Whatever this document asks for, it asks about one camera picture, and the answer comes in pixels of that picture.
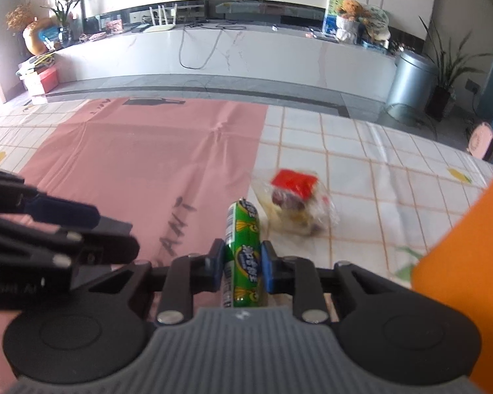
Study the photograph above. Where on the silver trash bin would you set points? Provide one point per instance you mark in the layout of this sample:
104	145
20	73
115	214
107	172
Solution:
414	81

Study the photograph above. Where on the orange vase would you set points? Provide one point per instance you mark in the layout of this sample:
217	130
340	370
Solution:
31	32

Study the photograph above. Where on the red storage box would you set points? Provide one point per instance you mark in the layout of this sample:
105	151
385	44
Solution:
41	83

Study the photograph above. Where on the teddy bear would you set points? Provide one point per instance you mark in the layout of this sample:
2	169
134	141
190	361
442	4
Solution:
350	14

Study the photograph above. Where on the orange cardboard box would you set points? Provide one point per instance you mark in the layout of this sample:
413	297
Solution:
459	273

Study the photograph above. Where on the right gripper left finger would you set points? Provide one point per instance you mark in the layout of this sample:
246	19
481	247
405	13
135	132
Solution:
104	325

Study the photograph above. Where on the plant in glass vase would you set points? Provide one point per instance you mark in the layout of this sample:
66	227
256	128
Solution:
62	10

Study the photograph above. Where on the green sausage stick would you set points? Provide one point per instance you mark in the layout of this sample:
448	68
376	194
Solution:
242	262

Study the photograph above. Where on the pink small heater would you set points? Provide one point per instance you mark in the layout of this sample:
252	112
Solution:
480	144

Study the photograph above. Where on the white router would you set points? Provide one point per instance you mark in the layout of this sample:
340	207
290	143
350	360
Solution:
163	19

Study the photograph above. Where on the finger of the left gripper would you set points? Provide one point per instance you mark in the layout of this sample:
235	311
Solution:
38	266
16	197

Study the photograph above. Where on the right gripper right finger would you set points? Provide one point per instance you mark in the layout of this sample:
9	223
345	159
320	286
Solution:
389	331

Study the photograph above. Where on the potted floor plant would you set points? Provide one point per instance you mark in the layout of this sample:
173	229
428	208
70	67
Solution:
451	64

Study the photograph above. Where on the clear pastry red label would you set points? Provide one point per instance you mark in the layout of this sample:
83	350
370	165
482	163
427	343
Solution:
294	201

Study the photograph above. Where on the white tv cabinet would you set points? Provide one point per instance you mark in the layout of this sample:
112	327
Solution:
286	56

